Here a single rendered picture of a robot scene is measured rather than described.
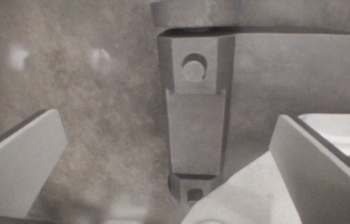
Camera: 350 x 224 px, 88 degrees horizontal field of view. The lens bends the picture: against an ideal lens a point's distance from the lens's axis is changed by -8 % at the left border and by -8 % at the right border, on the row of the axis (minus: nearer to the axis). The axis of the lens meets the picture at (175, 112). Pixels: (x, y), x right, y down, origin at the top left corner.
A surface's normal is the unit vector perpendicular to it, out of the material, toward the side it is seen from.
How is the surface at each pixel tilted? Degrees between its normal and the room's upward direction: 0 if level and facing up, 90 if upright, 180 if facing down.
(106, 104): 0
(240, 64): 0
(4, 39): 0
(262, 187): 90
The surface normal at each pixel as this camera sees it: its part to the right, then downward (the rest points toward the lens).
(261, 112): -0.14, 0.48
